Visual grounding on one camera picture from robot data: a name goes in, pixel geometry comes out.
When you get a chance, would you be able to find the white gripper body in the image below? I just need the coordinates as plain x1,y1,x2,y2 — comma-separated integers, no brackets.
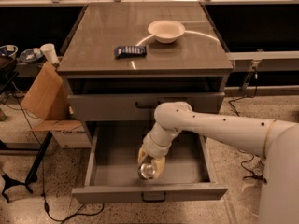
142,123,181,158

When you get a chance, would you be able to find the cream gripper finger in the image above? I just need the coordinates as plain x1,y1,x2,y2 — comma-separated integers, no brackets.
153,157,165,177
137,147,148,165

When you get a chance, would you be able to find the blue pepsi can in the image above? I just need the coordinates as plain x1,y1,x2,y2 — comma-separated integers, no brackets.
137,161,157,180

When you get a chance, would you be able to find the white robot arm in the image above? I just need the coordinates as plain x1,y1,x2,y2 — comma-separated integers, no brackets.
138,102,299,224

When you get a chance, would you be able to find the open grey middle drawer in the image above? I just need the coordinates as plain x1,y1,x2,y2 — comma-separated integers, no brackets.
72,121,228,203

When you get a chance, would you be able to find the closed grey top drawer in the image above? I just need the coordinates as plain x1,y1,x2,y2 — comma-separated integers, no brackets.
68,92,224,121

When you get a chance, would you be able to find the grey drawer cabinet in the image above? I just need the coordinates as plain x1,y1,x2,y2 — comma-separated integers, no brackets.
57,2,235,145

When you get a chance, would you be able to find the brown cardboard box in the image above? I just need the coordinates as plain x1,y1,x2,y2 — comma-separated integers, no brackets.
21,62,91,148

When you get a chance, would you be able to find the black tripod foot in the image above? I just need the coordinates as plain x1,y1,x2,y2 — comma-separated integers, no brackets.
0,168,33,203

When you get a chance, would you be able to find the white paper bowl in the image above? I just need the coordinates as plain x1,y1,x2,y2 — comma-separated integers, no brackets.
148,20,185,44

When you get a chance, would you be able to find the black stand leg left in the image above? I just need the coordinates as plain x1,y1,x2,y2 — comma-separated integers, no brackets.
25,132,52,184

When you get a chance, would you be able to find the white paper cup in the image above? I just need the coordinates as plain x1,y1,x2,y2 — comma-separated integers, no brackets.
40,43,59,64

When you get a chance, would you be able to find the blue bowl near cup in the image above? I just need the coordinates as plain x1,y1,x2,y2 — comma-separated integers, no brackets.
20,48,44,63

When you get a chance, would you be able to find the blue bowl far left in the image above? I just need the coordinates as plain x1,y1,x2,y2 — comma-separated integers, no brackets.
0,45,18,59

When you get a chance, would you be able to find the black cable left floor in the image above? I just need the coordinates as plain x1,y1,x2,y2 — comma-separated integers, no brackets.
8,87,106,224

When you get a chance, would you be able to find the black power cable right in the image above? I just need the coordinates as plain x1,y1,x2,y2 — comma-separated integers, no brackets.
228,66,265,181

